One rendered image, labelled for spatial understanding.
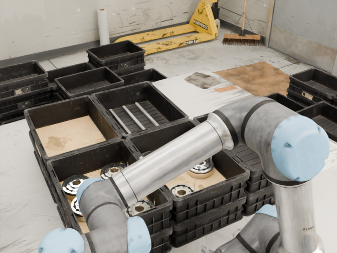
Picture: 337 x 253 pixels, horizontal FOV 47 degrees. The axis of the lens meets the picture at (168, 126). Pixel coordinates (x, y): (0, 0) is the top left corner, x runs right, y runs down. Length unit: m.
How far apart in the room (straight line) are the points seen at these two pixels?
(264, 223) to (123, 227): 0.54
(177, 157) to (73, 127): 1.00
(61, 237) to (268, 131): 0.43
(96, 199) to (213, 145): 0.27
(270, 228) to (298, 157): 0.41
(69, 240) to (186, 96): 1.65
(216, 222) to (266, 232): 0.31
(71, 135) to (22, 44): 2.98
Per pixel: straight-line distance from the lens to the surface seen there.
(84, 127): 1.75
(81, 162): 1.45
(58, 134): 1.73
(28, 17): 4.54
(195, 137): 0.83
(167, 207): 1.19
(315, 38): 4.55
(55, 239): 0.70
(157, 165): 0.81
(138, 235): 0.72
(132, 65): 3.15
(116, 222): 0.73
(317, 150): 0.79
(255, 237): 1.15
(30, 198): 1.64
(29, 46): 4.63
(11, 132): 2.06
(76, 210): 1.31
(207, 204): 1.31
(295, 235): 0.97
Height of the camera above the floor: 1.77
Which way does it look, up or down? 33 degrees down
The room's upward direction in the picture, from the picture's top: straight up
